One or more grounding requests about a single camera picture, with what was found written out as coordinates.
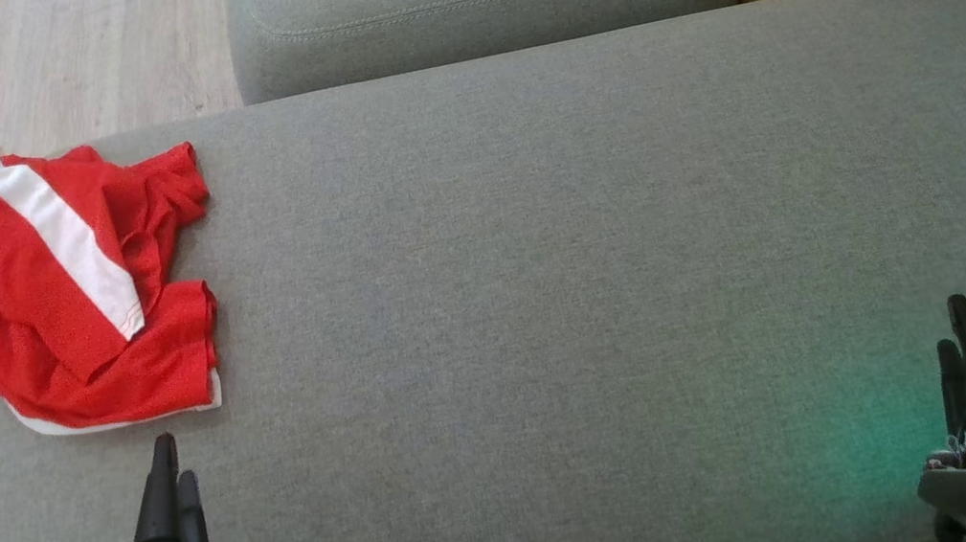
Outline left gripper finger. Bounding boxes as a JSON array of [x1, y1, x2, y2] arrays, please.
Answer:
[[116, 431, 193, 542], [174, 468, 211, 542]]

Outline red shorts with white stripe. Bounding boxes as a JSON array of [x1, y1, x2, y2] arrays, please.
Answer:
[[0, 108, 244, 447]]

